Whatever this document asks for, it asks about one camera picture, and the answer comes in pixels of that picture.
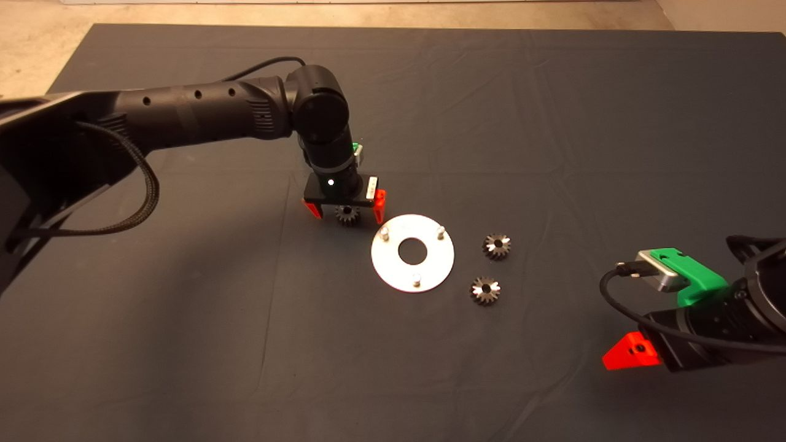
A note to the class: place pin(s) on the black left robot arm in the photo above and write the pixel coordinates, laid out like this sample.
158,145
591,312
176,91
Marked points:
184,113

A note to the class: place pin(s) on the small steel planetary gear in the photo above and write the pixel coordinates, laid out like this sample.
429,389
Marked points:
493,295
354,220
505,251

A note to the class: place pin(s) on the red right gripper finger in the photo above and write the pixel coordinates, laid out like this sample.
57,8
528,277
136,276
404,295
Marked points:
629,355

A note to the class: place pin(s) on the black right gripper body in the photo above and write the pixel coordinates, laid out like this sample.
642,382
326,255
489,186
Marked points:
706,325

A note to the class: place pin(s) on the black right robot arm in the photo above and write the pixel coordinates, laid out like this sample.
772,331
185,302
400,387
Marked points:
770,288

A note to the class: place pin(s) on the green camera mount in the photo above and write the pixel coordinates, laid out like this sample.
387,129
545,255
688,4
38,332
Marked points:
355,148
700,282

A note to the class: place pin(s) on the dark grey table cloth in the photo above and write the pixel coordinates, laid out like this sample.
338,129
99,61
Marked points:
552,123

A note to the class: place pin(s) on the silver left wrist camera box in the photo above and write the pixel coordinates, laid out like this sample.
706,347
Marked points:
360,157

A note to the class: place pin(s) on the green left camera mount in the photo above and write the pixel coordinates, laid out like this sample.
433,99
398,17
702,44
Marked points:
355,148

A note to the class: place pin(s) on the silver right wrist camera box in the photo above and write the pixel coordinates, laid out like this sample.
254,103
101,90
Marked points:
663,273

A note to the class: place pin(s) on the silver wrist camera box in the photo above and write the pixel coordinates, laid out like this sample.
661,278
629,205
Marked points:
360,157
663,273

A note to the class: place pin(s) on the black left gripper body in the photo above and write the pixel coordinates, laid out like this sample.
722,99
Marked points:
338,190

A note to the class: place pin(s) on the green right camera mount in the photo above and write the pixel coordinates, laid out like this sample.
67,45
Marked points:
700,282

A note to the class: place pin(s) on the round metal carrier plate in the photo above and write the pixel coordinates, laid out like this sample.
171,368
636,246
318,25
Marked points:
393,270

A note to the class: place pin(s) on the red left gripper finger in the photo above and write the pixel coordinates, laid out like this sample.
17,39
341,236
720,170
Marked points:
314,209
380,205

